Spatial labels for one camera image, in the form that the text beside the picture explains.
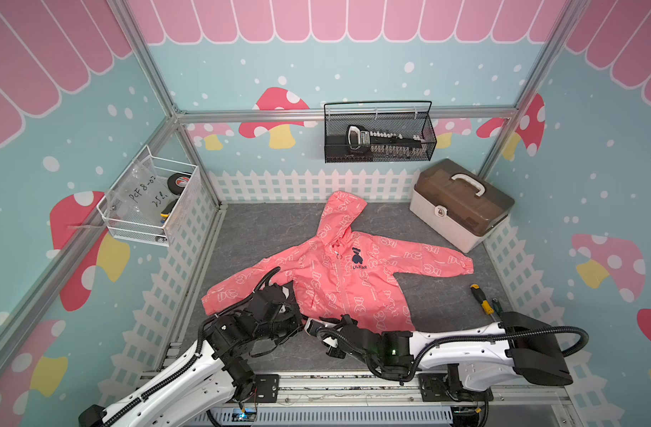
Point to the socket wrench set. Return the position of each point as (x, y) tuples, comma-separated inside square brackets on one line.
[(378, 144)]

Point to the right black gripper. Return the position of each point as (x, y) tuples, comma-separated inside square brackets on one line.
[(331, 351)]

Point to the green handled wrench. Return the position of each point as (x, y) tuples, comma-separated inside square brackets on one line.
[(498, 308)]

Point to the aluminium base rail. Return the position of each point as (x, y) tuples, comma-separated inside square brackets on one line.
[(357, 399)]

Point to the pink child rain jacket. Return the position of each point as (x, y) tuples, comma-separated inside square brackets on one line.
[(344, 272)]

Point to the white brown storage toolbox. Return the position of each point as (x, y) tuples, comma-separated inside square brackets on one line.
[(461, 207)]

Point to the black wire mesh basket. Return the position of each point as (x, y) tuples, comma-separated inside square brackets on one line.
[(406, 117)]

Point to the white wire basket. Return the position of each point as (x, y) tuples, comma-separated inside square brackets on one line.
[(187, 217)]

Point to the clear plastic labelled bag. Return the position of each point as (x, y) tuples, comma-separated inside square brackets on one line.
[(140, 196)]

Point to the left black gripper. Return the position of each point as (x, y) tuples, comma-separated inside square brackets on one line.
[(296, 319)]

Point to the yellow black screwdriver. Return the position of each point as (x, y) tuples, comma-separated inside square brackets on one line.
[(485, 305)]

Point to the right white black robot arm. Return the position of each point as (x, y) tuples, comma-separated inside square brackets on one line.
[(476, 359)]

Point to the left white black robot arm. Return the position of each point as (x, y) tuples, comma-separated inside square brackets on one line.
[(215, 367)]

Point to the black tape roll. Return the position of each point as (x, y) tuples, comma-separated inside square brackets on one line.
[(178, 182)]

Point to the yellow black tool in basket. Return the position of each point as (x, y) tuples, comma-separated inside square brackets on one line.
[(167, 211)]

